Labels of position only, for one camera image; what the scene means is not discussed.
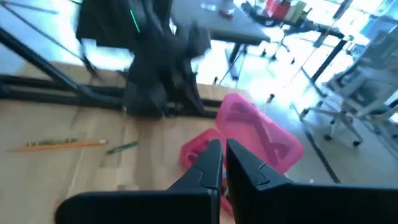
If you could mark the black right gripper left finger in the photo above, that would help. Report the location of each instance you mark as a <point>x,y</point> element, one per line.
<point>186,202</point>

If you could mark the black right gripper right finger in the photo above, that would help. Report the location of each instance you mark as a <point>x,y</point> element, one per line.
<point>295,205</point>

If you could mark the pink plastic supply box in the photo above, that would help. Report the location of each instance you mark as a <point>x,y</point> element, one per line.
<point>264,137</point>

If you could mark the green marker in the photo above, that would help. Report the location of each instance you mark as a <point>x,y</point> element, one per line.
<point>122,147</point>

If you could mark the orange pencil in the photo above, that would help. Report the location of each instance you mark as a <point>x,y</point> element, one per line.
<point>62,146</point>

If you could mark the camouflage pattern pencil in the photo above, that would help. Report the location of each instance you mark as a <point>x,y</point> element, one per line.
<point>49,142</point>

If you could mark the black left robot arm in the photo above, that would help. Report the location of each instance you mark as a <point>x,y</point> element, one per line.
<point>149,62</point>

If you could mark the red box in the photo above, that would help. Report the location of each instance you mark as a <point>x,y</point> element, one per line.
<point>276,8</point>

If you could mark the white office chair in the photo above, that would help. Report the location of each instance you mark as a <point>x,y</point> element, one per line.
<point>357,93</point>

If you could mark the long black table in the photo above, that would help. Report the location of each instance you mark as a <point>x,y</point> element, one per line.
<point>326,31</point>

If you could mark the grey desk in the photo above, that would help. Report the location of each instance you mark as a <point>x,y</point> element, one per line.
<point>217,28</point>

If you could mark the black aluminium table frame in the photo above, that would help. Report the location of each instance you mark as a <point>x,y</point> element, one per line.
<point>46,93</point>

